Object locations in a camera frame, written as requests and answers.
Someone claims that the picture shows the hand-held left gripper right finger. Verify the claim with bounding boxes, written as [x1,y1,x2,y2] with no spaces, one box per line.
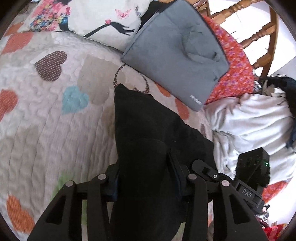
[167,151,270,241]

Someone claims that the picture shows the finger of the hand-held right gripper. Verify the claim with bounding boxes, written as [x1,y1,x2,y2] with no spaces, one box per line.
[191,159,237,186]

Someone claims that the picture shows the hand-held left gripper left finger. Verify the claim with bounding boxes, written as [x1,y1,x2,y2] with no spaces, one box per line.
[26,160,121,241]

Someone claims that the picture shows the black pants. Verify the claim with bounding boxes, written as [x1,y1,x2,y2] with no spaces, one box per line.
[110,84,216,241]

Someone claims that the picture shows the white fleece blanket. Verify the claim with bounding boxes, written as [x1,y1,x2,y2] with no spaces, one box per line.
[204,93,296,186]

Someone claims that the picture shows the heart print quilt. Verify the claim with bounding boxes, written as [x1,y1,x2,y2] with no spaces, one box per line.
[0,22,215,240]

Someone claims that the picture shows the red floral cloth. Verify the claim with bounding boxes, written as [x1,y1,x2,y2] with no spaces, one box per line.
[201,13,256,105]

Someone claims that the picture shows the grey laptop bag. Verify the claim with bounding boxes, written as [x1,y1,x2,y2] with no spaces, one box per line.
[121,0,230,112]

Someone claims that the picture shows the wooden chair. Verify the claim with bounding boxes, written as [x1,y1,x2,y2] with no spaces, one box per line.
[191,0,279,78]

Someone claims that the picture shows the printed white pillow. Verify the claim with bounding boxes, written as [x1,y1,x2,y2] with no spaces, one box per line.
[23,0,158,50]

